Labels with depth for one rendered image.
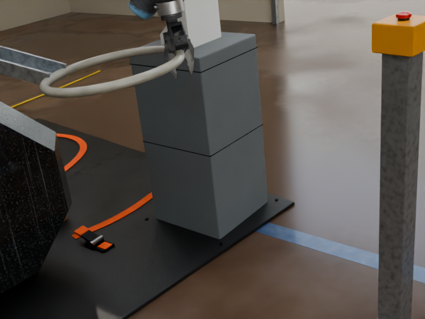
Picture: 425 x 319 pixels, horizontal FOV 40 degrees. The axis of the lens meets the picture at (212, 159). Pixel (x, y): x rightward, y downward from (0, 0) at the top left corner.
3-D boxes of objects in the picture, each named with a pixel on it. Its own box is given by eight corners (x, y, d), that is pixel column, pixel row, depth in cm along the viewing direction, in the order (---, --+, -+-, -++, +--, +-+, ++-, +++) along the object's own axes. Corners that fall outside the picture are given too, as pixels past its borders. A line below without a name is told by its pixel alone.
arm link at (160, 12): (184, -1, 192) (155, 4, 191) (186, 14, 194) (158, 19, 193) (179, -4, 200) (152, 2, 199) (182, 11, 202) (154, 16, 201)
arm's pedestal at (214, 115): (204, 181, 324) (186, 26, 289) (283, 201, 294) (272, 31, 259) (141, 223, 289) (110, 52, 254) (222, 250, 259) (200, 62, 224)
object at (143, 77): (11, 105, 185) (7, 95, 184) (86, 61, 227) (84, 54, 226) (151, 90, 168) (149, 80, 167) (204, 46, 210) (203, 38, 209)
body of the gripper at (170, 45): (186, 45, 207) (179, 10, 203) (190, 49, 199) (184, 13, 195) (165, 49, 206) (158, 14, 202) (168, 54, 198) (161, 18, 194)
